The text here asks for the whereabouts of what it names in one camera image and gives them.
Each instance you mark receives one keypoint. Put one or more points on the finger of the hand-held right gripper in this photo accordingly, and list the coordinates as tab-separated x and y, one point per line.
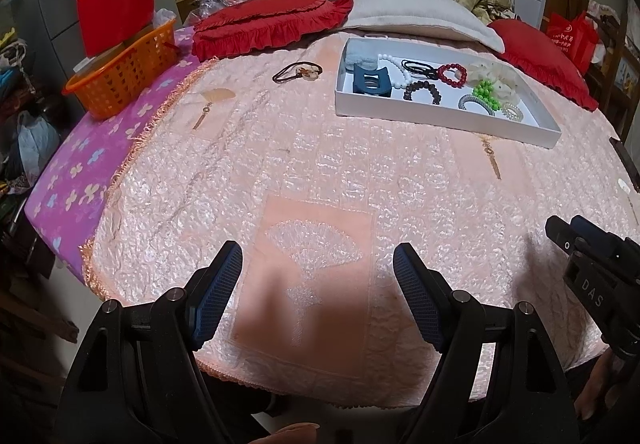
597	236
562	234

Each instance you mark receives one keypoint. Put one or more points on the orange plastic basket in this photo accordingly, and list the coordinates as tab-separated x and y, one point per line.
120	74

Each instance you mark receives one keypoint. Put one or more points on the cream lace scrunchie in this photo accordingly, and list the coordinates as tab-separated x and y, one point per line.
495	74

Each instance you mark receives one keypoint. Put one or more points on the grey plastic bag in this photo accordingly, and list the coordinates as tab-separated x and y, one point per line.
37	144

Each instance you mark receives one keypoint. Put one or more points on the white cardboard tray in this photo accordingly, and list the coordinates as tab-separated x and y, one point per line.
380	103

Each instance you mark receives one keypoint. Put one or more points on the white pillow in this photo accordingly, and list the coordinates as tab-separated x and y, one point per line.
415	9

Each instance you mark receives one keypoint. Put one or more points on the person's right hand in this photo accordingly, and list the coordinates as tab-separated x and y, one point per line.
610	384

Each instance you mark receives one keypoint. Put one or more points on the person's left hand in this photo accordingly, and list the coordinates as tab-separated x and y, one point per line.
292	435

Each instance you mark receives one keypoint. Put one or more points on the light blue scrunchie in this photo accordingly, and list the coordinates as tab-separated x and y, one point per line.
360	55

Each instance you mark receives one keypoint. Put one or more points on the blue plastic container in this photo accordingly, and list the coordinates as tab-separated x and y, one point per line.
5	75

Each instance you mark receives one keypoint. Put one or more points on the red ruffled pillow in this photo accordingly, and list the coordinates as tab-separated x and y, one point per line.
260	19
540	49

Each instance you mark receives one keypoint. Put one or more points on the dark blue hair claw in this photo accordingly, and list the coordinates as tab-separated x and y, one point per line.
362	84

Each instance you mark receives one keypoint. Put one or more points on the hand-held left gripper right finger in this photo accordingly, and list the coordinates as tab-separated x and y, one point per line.
417	294

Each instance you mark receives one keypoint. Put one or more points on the purple flowered sheet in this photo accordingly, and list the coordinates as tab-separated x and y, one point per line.
80	159

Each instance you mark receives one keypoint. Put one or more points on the white plastic bag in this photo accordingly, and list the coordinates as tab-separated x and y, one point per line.
164	17

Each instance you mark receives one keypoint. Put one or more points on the red paper box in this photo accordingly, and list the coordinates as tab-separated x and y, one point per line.
115	9

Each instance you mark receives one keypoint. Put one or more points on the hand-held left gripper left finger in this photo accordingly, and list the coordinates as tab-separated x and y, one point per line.
215	294

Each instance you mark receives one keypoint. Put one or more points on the red shopping bag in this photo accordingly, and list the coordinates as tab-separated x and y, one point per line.
570	37

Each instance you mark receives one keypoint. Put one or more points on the pink quilted bedspread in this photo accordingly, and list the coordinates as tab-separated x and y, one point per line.
350	184

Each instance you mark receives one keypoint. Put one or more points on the small white object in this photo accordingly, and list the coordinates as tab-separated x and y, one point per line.
625	186

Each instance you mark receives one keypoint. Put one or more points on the wooden shelf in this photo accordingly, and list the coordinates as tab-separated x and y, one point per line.
620	69

